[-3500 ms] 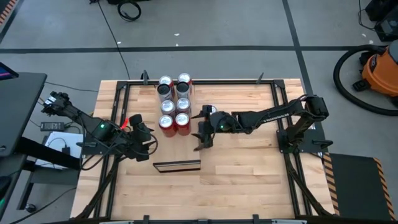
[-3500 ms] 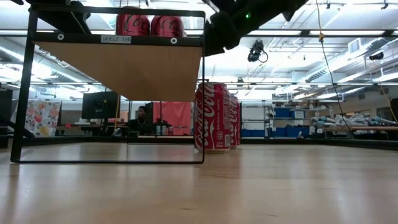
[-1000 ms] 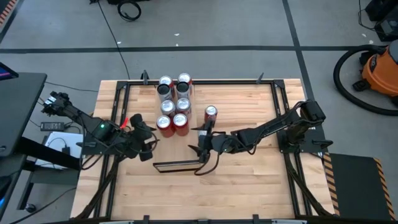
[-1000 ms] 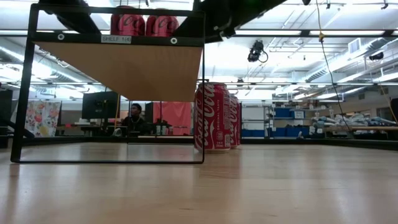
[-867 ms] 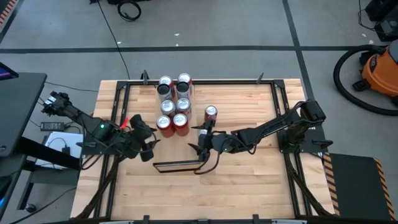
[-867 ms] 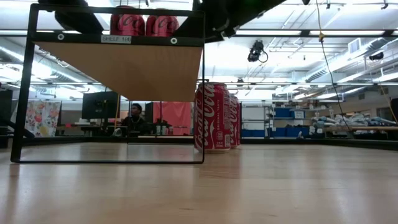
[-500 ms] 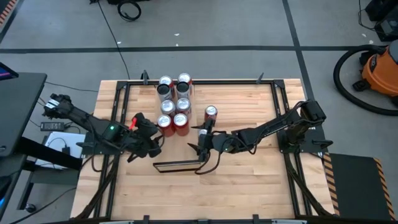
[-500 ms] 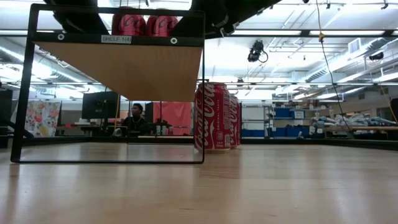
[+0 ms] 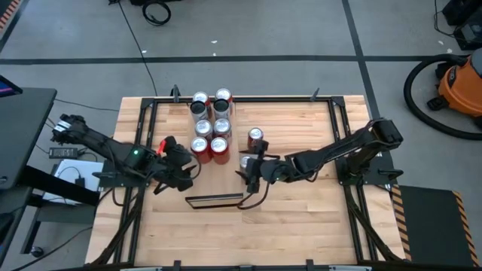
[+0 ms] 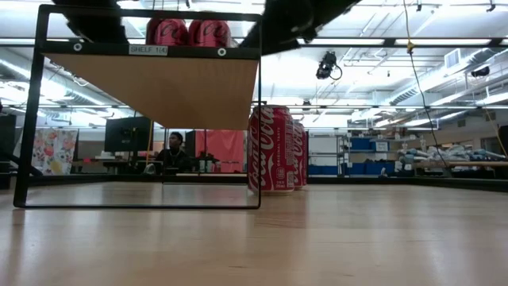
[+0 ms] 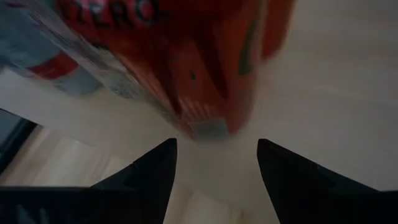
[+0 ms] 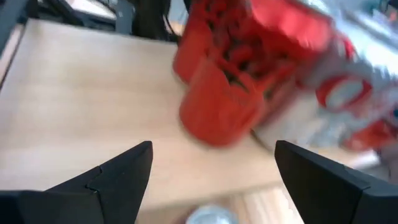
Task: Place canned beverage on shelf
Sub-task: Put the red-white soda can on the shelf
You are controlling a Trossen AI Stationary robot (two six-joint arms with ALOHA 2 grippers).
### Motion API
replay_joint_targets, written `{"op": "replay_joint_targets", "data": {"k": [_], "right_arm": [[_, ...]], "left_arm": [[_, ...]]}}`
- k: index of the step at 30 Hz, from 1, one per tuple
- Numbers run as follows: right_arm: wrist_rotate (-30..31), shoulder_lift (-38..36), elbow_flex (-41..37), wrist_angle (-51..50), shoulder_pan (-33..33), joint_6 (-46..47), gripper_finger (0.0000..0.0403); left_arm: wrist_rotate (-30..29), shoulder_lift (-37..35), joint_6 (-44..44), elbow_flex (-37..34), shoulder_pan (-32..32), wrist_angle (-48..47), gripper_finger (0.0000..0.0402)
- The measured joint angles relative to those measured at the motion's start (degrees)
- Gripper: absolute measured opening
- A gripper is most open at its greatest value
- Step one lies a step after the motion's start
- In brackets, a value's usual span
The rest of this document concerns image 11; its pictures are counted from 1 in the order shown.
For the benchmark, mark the black table frame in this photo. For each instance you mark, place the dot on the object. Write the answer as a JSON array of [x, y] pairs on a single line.
[[12, 140]]

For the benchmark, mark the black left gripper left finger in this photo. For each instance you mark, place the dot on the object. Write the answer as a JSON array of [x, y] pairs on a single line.
[[146, 186]]

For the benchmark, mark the silver Diet Coke can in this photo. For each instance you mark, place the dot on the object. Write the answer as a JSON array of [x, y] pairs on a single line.
[[31, 37]]

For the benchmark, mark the red Coke Zero can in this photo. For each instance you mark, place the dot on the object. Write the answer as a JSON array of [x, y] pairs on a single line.
[[202, 46]]

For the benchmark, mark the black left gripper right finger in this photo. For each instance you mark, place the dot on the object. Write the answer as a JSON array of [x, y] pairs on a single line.
[[295, 193]]

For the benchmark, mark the black metal shelf wooden board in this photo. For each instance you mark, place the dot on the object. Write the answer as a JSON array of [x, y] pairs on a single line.
[[326, 93]]

